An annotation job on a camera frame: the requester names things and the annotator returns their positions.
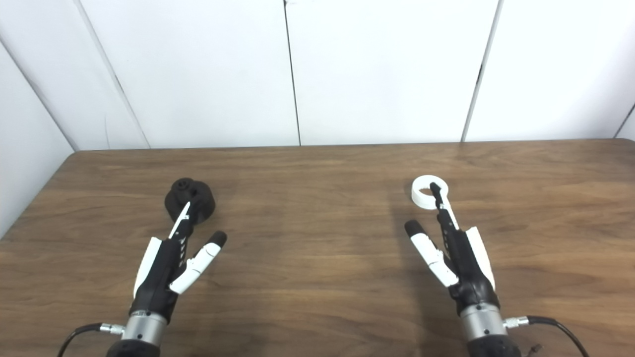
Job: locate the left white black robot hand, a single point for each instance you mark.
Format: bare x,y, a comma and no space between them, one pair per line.
158,277

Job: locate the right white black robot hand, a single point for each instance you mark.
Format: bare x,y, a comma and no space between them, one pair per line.
469,267

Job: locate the round black part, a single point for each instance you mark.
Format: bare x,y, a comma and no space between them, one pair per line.
198,198

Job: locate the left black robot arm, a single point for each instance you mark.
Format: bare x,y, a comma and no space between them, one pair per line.
143,329

